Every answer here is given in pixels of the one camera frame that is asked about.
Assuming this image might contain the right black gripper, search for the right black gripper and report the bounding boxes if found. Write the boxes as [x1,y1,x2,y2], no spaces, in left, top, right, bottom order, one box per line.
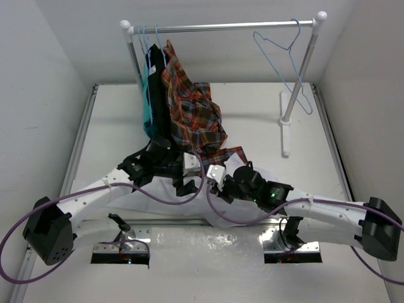
[210,174,258,203]

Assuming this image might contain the white shirt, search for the white shirt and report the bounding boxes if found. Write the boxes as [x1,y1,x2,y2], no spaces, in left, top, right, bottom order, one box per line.
[71,153,285,229]

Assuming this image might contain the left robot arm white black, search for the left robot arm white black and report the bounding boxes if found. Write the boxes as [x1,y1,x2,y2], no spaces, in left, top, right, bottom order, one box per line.
[23,139,204,266]

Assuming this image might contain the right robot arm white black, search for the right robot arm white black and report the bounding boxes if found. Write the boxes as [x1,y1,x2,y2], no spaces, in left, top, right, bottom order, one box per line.
[206,164,402,262]

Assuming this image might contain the teal garment on hanger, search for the teal garment on hanger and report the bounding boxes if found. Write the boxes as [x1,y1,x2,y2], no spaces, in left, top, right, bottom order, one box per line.
[142,63,157,140]

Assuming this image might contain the plaid shirt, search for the plaid shirt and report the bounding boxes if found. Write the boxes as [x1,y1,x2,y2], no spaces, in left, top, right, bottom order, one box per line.
[161,40,247,168]

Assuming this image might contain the black garment on hanger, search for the black garment on hanger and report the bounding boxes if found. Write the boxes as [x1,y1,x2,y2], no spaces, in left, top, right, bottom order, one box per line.
[148,44,177,149]

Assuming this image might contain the blue hanger with black garment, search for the blue hanger with black garment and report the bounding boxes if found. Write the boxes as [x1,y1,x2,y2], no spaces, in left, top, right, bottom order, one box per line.
[142,25,150,61]

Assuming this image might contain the blue hanger with teal garment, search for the blue hanger with teal garment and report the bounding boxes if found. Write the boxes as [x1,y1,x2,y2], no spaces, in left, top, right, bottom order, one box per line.
[137,25,146,56]

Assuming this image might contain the clothes rack metal white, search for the clothes rack metal white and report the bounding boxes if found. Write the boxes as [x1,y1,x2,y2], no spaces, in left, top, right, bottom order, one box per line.
[119,11,328,158]

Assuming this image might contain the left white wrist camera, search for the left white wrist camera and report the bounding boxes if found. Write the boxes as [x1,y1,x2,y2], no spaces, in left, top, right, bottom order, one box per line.
[182,153,202,175]

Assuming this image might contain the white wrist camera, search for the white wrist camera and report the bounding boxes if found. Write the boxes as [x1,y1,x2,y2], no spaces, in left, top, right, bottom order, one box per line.
[182,153,202,175]
[206,165,226,184]

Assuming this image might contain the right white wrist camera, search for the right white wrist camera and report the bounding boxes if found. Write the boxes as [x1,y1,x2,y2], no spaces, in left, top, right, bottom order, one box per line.
[206,165,226,184]

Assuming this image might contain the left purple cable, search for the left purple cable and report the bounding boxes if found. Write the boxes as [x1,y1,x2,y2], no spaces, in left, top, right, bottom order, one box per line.
[0,148,208,284]

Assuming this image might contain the metal mounting rail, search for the metal mounting rail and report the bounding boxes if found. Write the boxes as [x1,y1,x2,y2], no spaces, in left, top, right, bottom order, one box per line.
[73,218,320,258]

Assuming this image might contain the empty blue wire hanger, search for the empty blue wire hanger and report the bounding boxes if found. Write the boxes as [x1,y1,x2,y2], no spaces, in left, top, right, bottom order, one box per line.
[252,19,313,114]

